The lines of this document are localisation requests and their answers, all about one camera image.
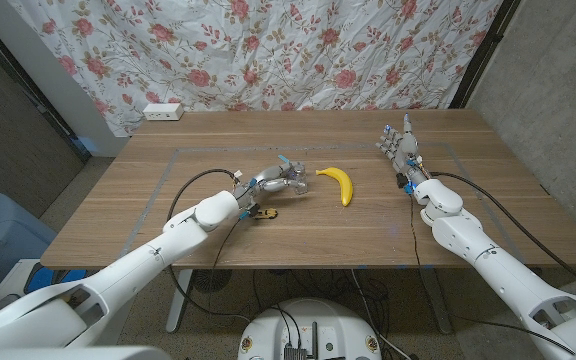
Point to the black backdrop stand pole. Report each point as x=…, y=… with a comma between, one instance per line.
x=483, y=50

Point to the yellow banana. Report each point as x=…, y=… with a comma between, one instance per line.
x=343, y=185

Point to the white robot torso base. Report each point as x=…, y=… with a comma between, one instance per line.
x=308, y=325

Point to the white platform with blue pads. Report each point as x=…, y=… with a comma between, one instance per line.
x=13, y=280

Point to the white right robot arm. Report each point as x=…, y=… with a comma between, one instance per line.
x=498, y=270

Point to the black round floor fan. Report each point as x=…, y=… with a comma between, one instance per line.
x=211, y=280

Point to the blue plastic bin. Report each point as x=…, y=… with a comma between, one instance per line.
x=3, y=235

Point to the floral rose backdrop cloth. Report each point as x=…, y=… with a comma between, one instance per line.
x=268, y=50

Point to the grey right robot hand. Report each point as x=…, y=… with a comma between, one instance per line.
x=404, y=147

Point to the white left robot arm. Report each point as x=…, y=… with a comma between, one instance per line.
x=133, y=265

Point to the white table leg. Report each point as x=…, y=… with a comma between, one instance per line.
x=178, y=300
x=438, y=300

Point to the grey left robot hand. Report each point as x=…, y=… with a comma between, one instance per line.
x=268, y=182

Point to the white power strip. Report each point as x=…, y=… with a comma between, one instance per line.
x=163, y=111

